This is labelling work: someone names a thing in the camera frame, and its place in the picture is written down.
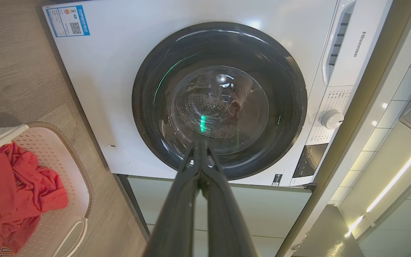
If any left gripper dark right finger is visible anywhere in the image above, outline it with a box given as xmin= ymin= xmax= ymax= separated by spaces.
xmin=202 ymin=140 xmax=259 ymax=257

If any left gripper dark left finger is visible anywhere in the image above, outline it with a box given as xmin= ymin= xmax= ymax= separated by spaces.
xmin=143 ymin=140 xmax=203 ymax=257

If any white perforated laundry basket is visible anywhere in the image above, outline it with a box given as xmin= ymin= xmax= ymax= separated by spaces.
xmin=0 ymin=122 xmax=94 ymax=257

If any pale green cabinet door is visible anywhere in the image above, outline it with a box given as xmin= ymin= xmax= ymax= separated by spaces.
xmin=147 ymin=224 xmax=285 ymax=257
xmin=126 ymin=176 xmax=313 ymax=238

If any round white filter cover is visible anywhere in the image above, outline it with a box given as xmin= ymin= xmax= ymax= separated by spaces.
xmin=103 ymin=144 xmax=131 ymax=166

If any black washer display panel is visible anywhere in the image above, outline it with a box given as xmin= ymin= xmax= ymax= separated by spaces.
xmin=293 ymin=143 xmax=329 ymax=178

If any dark round washer door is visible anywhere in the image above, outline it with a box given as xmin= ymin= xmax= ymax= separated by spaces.
xmin=132 ymin=22 xmax=308 ymax=181

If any white front-load washing machine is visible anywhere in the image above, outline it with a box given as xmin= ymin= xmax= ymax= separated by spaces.
xmin=42 ymin=0 xmax=393 ymax=188

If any white washer control knob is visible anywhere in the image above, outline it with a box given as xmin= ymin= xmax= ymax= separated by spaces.
xmin=320 ymin=110 xmax=345 ymax=130

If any red garment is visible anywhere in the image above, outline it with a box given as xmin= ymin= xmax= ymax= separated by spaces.
xmin=0 ymin=142 xmax=69 ymax=257

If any LED light strip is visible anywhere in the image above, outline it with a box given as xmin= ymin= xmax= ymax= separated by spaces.
xmin=345 ymin=142 xmax=411 ymax=238

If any beige countertop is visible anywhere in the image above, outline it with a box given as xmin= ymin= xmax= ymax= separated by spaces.
xmin=276 ymin=0 xmax=411 ymax=257

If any blue energy label sticker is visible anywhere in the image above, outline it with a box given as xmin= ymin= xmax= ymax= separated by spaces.
xmin=45 ymin=5 xmax=91 ymax=38

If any white detergent drawer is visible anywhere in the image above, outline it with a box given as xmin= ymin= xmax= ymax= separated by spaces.
xmin=321 ymin=0 xmax=393 ymax=88

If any white wall cabinet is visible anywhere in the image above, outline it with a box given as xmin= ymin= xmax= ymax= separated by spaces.
xmin=337 ymin=121 xmax=411 ymax=248

